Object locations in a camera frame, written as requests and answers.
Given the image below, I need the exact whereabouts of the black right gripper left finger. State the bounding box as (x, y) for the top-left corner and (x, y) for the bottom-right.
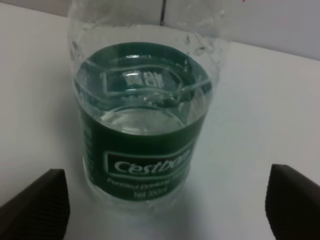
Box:
(0, 169), (71, 240)

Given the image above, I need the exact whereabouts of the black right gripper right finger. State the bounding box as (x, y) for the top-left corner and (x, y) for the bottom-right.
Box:
(265, 164), (320, 240)

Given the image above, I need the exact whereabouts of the clear green-label water bottle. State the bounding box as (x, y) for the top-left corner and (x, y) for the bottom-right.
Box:
(67, 0), (228, 212)

